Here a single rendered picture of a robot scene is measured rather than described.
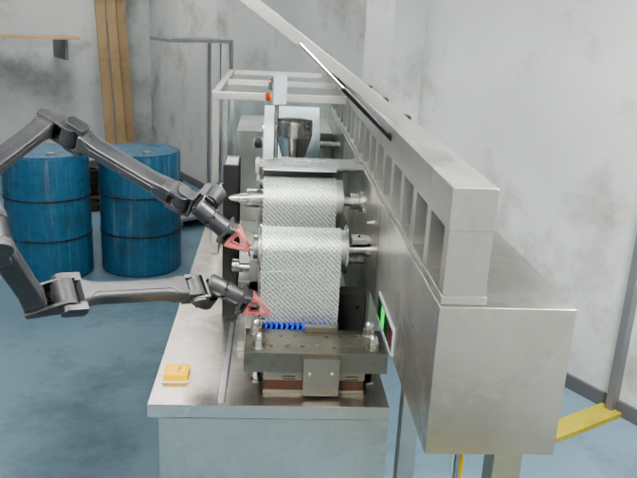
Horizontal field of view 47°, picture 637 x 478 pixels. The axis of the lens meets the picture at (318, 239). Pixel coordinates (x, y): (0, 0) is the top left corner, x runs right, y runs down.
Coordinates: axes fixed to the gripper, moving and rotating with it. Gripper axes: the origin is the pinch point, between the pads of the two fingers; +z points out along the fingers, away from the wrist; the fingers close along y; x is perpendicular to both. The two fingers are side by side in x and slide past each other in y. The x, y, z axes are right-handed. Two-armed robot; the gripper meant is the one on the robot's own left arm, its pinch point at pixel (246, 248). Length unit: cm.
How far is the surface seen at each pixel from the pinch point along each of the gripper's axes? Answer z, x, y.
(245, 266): 3.7, -4.8, 0.1
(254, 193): -6.8, 9.0, -21.5
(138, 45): -135, -121, -707
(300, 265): 13.3, 9.0, 7.7
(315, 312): 26.9, 1.1, 8.2
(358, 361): 39.6, 4.7, 27.6
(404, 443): 87, -18, -4
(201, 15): -94, -28, -584
